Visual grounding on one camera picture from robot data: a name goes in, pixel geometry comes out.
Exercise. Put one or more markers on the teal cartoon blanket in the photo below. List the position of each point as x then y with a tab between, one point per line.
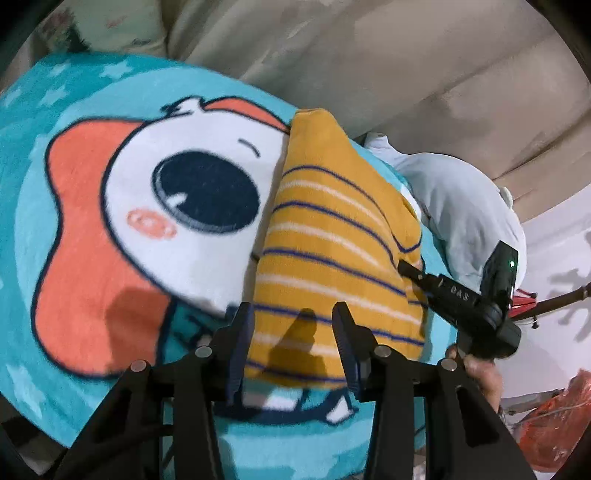
92	286

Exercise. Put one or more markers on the cream floral pillow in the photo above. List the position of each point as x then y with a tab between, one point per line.
101	25

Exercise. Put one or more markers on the orange plastic bag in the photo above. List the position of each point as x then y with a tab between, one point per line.
561	415

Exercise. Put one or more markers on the person's right hand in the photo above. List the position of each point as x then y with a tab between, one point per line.
482	381

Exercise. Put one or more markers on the beige sofa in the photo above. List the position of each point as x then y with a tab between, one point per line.
369	55

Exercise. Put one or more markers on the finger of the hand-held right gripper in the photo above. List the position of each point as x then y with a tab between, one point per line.
413	273

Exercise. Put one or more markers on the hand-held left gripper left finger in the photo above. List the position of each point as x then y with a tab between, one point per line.
240	355

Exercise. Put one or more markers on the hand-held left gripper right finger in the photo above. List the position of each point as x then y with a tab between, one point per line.
348	350

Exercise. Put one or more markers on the light blue garment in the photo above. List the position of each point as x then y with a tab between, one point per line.
461	207

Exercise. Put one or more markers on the yellow striped sweater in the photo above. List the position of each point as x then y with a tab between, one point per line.
332	230

